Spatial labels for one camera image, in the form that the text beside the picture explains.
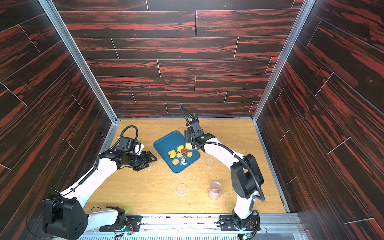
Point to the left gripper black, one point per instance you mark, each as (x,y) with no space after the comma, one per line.
(146,161)

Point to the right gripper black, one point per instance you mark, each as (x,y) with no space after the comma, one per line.
(192,141)

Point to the yellow fish shaped cookie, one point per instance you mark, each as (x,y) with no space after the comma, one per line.
(180,148)

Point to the brown iced star cookie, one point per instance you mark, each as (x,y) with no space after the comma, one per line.
(184,151)

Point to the yellow square waffle cookie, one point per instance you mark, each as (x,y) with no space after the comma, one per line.
(171,151)

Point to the clear jar lid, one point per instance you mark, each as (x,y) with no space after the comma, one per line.
(181,189)
(210,162)

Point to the clear jar with pink cookies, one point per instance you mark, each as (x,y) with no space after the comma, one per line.
(215,190)

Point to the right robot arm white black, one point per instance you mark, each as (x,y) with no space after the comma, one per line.
(246,175)

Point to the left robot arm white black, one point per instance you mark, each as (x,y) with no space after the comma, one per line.
(64,216)

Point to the teal plastic tray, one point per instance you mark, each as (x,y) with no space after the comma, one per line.
(171,142)

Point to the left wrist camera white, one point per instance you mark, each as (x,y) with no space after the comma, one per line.
(138,148)

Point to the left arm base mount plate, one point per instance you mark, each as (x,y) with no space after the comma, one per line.
(129,223)

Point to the aluminium front rail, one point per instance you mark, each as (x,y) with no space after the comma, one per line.
(202,227)

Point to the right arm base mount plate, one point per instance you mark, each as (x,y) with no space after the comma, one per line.
(234,223)

